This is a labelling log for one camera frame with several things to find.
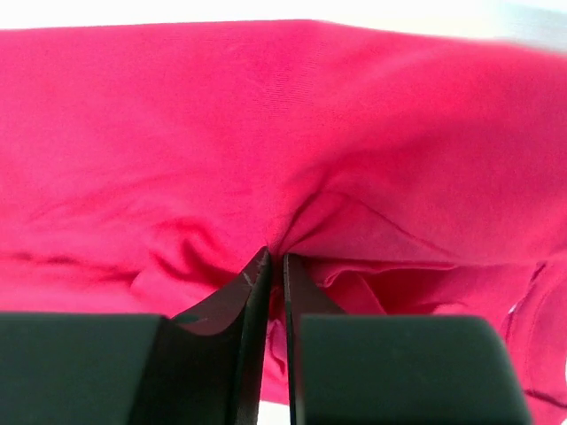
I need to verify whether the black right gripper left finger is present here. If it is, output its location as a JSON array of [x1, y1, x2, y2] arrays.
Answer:
[[1, 249, 271, 424]]

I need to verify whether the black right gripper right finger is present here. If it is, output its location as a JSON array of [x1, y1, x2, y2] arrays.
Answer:
[[283, 255, 532, 424]]

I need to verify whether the magenta t shirt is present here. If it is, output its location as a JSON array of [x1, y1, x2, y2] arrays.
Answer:
[[1, 20, 566, 424]]

